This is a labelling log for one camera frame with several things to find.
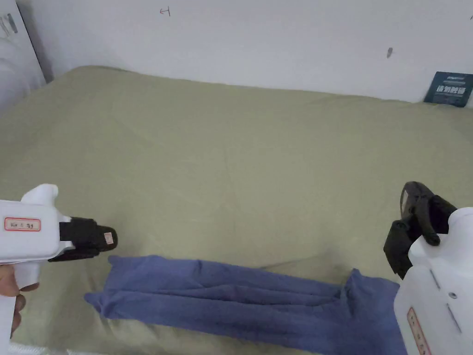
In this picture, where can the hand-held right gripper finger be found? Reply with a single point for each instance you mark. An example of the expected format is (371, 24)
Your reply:
(399, 247)
(425, 210)

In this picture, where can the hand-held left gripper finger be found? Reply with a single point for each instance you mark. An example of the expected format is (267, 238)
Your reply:
(79, 254)
(88, 233)

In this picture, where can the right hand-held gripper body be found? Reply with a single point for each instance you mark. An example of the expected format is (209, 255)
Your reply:
(443, 288)

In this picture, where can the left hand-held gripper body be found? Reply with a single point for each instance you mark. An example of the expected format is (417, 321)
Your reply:
(26, 236)

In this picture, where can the blue garment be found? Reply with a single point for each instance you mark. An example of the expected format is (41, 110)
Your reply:
(229, 296)

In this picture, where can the person's left hand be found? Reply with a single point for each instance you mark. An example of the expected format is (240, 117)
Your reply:
(7, 281)

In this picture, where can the dark blue printed card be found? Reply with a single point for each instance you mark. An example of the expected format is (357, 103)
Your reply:
(449, 88)

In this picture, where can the bed with pale green sheet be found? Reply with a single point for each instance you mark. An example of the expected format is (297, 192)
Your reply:
(229, 155)

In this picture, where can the white appliance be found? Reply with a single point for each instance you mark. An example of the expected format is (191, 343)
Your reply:
(16, 59)

